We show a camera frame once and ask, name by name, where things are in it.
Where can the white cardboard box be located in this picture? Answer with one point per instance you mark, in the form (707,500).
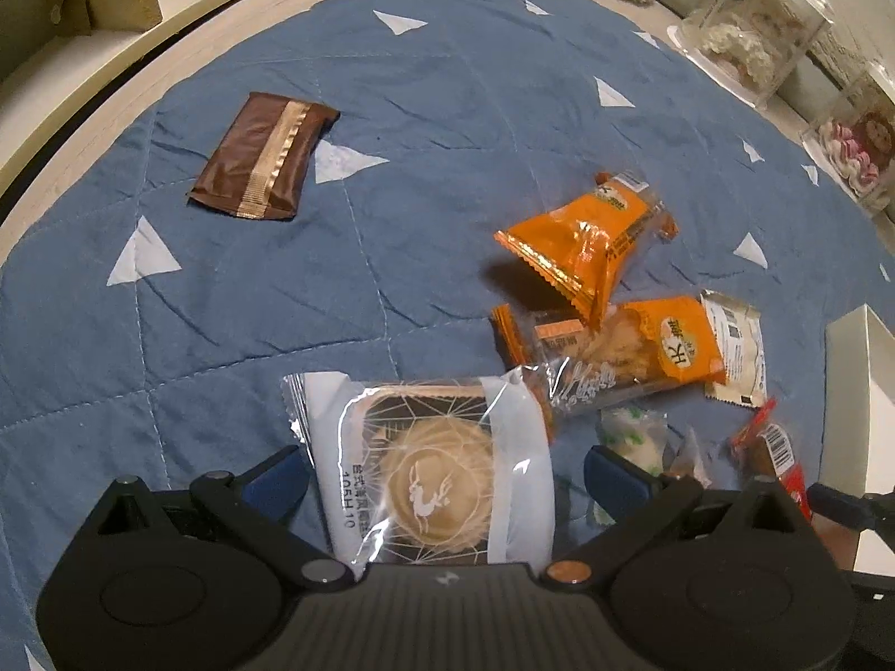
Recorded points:
(863,433)

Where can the brown candy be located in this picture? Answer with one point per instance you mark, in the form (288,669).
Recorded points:
(689,461)

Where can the cream dress doll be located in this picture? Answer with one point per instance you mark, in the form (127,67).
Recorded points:
(741,42)

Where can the fried twist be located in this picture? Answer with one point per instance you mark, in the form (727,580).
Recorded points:
(629,356)

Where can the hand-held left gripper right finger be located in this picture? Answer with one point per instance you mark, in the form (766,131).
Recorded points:
(615,486)

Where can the red barcode snack packet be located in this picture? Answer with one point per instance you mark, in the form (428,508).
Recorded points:
(769,451)

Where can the pink dress doll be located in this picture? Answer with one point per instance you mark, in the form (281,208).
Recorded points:
(856,150)

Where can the blue quilted mat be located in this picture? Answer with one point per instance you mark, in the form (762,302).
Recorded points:
(419,154)

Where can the puffy orange snack packet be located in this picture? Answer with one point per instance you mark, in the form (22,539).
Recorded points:
(580,244)

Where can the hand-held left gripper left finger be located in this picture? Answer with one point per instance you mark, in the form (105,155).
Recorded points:
(276,486)

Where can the brown foil snack packet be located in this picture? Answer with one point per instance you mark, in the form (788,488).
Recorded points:
(262,157)

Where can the mooncake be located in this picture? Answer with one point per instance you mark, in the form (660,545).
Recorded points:
(426,475)

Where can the clear display case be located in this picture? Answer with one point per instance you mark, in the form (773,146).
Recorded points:
(856,140)
(755,21)

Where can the green and white candy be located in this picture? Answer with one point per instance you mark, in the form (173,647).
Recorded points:
(633,440)

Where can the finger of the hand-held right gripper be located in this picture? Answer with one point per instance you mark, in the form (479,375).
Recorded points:
(849,507)

